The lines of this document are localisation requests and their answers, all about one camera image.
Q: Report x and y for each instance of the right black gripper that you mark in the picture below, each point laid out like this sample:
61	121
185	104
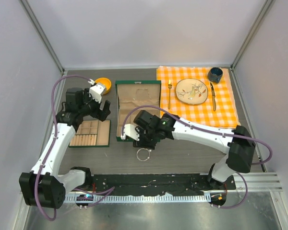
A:
142	143

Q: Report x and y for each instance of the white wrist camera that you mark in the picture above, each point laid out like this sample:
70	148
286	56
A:
96	90
129	131

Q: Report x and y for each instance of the dark blue mug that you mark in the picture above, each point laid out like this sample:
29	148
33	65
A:
215	74

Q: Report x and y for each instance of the gold fork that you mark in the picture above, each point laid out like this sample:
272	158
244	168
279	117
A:
169	93

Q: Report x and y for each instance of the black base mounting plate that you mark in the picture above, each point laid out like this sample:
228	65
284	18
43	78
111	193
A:
179	184

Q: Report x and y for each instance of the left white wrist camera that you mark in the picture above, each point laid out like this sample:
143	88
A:
96	90

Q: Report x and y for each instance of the white slotted cable duct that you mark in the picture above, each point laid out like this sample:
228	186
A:
166	198

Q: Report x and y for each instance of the aluminium frame rail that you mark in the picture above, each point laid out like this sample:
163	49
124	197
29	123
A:
253	181

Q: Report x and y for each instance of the beige bird pattern plate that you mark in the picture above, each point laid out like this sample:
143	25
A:
191	91

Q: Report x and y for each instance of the orange plastic bowl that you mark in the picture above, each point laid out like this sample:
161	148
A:
106	82

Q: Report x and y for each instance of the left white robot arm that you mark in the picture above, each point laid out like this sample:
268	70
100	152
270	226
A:
43	185

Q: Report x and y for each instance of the orange white checkered cloth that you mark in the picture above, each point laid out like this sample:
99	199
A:
217	106

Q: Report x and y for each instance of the green jewelry tray insert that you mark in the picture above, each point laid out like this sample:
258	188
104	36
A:
92	134

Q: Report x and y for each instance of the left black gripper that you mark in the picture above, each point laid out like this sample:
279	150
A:
99	113

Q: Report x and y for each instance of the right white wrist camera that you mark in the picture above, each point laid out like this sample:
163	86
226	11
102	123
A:
129	131

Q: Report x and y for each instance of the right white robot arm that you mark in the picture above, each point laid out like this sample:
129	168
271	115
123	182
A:
235	144

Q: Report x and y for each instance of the gold knife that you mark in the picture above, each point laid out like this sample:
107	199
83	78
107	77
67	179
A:
213	96

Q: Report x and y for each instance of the green jewelry box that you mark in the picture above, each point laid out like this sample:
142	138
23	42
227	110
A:
132	94

